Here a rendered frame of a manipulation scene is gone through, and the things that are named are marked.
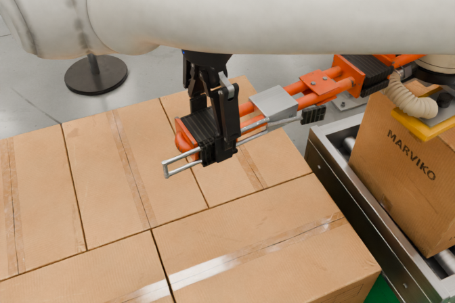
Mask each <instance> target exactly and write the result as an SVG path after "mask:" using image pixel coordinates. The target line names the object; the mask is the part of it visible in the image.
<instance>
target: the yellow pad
mask: <svg viewBox="0 0 455 303"><path fill-rule="evenodd" d="M421 97H429V98H431V99H433V100H434V101H436V103H437V105H438V113H437V115H436V117H434V118H430V119H426V118H415V117H413V116H409V115H408V114H407V113H403V110H400V109H399V107H396V108H394V109H392V111H391V116H392V117H394V119H396V120H397V121H398V122H400V123H401V124H402V125H404V126H405V127H406V128H407V129H408V130H409V131H411V132H412V133H413V134H415V135H416V136H417V137H418V138H419V139H420V140H422V141H424V142H426V141H428V140H430V139H432V138H434V137H436V136H438V135H440V134H441V133H443V132H445V131H447V130H449V129H450V128H452V127H454V126H455V96H453V95H452V94H450V93H448V92H447V91H446V90H445V89H443V88H441V87H438V88H436V89H434V90H432V91H429V92H428V93H425V94H423V95H421V96H419V97H418V98H421Z"/></svg>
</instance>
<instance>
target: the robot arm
mask: <svg viewBox="0 0 455 303"><path fill-rule="evenodd" d="M0 14H1V16H2V18H3V20H4V22H5V24H6V26H7V28H8V29H9V31H10V33H11V34H12V36H13V38H14V39H15V41H16V42H17V44H18V45H19V46H20V48H21V49H23V50H24V51H25V52H27V53H31V54H34V55H36V56H37V57H39V58H41V59H47V60H69V59H75V58H78V57H82V56H84V55H87V54H90V53H92V54H94V55H104V54H113V53H118V54H125V55H142V54H145V53H148V52H151V51H153V50H155V49H156V48H157V47H159V46H160V45H164V46H167V47H174V48H178V49H181V52H182V54H183V87H184V88H185V89H188V96H189V97H190V98H191V99H190V113H193V112H196V111H199V110H201V109H204V108H207V97H210V100H211V105H212V109H213V114H214V117H215V122H216V126H217V131H215V132H214V134H215V135H214V137H215V161H216V162H217V163H220V162H222V161H224V160H227V159H229V158H231V157H232V156H233V140H235V139H237V138H239V137H241V130H240V114H239V105H238V93H239V86H238V83H233V84H231V83H230V82H229V80H228V71H227V66H226V64H227V62H228V60H229V59H230V58H231V57H232V55H233V54H259V55H382V54H425V55H455V0H0ZM189 79H191V80H189ZM219 86H221V87H220V88H217V89H214V88H216V87H219ZM211 89H214V90H212V91H211ZM202 93H204V94H202ZM205 93H206V94H205ZM201 94H202V95H201Z"/></svg>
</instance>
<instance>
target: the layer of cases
mask: <svg viewBox="0 0 455 303"><path fill-rule="evenodd" d="M159 99H160V101H159ZM159 99H158V98H156V99H151V100H148V101H143V102H141V103H136V104H133V105H130V106H125V107H122V108H118V109H115V110H110V111H107V112H102V113H99V114H95V115H92V116H87V117H84V118H79V119H76V120H72V121H69V122H64V123H62V126H61V124H57V125H53V126H49V127H46V128H43V129H39V130H35V131H31V132H28V133H23V134H20V135H16V136H13V137H8V138H5V139H0V303H363V302H364V300H365V299H366V296H367V295H368V293H369V291H370V290H371V288H372V286H373V285H374V283H375V281H376V279H377V278H378V276H379V274H380V273H381V271H382V268H381V267H380V266H379V264H378V262H377V261H376V260H375V259H374V257H373V255H372V254H371V253H370V251H369V250H368V248H367V247H366V246H365V244H364V243H363V241H362V240H361V239H360V237H359V236H358V234H357V233H356V232H355V230H354V229H353V227H352V226H351V225H350V223H349V221H348V220H347V219H346V218H345V216H344V215H343V213H342V212H341V210H340V209H339V207H338V206H337V205H336V204H335V202H334V200H333V199H332V198H331V196H330V195H329V193H328V192H327V190H326V189H325V188H324V186H323V185H322V184H321V182H320V181H319V179H318V178H317V176H316V175H315V174H314V173H313V170H312V169H311V168H310V167H309V165H308V163H307V162H306V161H305V159H304V158H303V156H302V155H301V154H300V153H299V151H298V149H297V148H296V147H295V145H294V144H293V142H292V141H291V140H290V138H289V137H288V135H287V134H286V133H285V131H284V130H283V128H282V127H280V128H278V129H276V130H274V131H272V132H269V133H267V134H265V135H263V136H260V137H258V138H256V139H253V140H252V141H249V142H247V143H245V144H242V145H240V146H238V147H236V148H237V149H238V153H236V154H233V156H232V157H231V158H229V159H227V160H224V161H222V162H220V163H213V164H211V165H209V166H206V167H203V166H202V164H201V163H199V164H197V165H195V166H193V167H191V168H188V169H186V170H184V171H181V172H179V173H177V174H175V175H173V176H171V177H169V178H168V179H165V178H164V175H163V174H164V172H163V166H162V164H161V162H162V161H163V160H168V159H170V158H173V157H175V156H178V155H179V154H182V153H181V152H180V151H179V150H178V149H177V147H176V145H175V135H176V128H175V117H176V116H178V117H179V118H181V117H183V116H186V115H188V114H190V99H191V98H190V97H189V96H188V90H186V91H182V92H178V93H174V94H171V95H166V96H163V97H160V98H159ZM62 128H63V129H62Z"/></svg>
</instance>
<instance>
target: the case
mask: <svg viewBox="0 0 455 303"><path fill-rule="evenodd" d="M404 86H405V87H406V89H408V90H409V92H412V95H414V96H415V97H419V96H421V95H423V94H425V93H428V92H429V91H432V90H434V89H436V88H438V87H439V85H435V84H434V85H431V86H430V87H425V86H423V85H422V84H420V83H419V82H418V81H417V80H415V81H413V82H411V83H408V84H407V85H404ZM394 108H396V104H393V102H392V101H390V99H388V97H387V96H386V95H383V94H382V93H381V92H379V91H377V92H376V93H373V94H371V95H370V97H369V100H368V103H367V106H366V109H365V112H364V116H363V118H362V122H361V125H360V128H359V131H358V134H357V137H356V140H355V143H354V146H353V149H352V152H351V156H350V159H349V162H348V165H349V167H350V168H351V169H352V171H354V173H355V174H356V175H357V177H358V178H359V179H360V181H361V182H362V183H363V184H364V185H365V187H366V188H367V190H368V191H369V192H370V193H371V194H372V195H373V196H374V198H375V199H376V200H377V201H378V202H379V204H380V205H381V206H382V207H383V208H384V209H385V210H386V212H387V213H388V214H389V216H390V217H391V218H392V219H393V220H394V221H395V222H396V223H397V225H398V226H399V227H400V229H401V230H402V231H403V232H404V233H405V234H406V235H407V236H408V238H409V239H410V240H411V241H412V243H413V244H414V245H415V246H416V247H417V248H418V249H419V251H420V252H421V253H422V254H423V256H424V257H425V258H430V257H432V256H434V255H436V254H438V253H440V252H442V251H444V250H446V249H448V248H450V247H452V246H454V245H455V126H454V127H452V128H450V129H449V130H447V131H445V132H443V133H441V134H440V135H438V136H436V137H434V138H432V139H430V140H428V141H426V142H424V141H422V140H420V139H419V138H418V137H417V136H416V135H415V134H413V133H412V132H411V131H409V130H408V129H407V128H406V127H405V126H404V125H402V124H401V123H400V122H398V121H397V120H396V119H394V117H392V116H391V111H392V109H394Z"/></svg>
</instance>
